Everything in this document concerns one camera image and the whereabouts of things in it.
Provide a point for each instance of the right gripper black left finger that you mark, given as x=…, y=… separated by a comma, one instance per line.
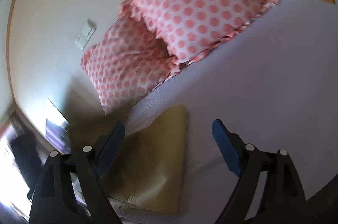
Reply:
x=54, y=199

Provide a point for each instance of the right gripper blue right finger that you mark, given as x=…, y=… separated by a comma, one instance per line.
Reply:
x=283, y=199

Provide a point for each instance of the khaki tan pants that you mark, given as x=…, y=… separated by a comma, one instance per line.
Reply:
x=147, y=175

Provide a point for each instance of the lavender bed sheet mattress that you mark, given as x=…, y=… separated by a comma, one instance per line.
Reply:
x=275, y=85

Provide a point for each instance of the left pink polka dot pillow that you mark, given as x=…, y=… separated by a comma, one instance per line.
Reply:
x=127, y=64

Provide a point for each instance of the pink polka dot pillow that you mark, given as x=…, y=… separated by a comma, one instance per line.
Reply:
x=127, y=64
x=192, y=28

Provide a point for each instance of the right pink polka dot pillow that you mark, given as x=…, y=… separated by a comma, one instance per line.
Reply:
x=192, y=28

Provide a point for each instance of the dark framed wall mirror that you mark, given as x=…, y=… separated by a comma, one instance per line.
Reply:
x=56, y=128

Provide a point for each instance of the white wall switch plate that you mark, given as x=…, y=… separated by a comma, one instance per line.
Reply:
x=85, y=34

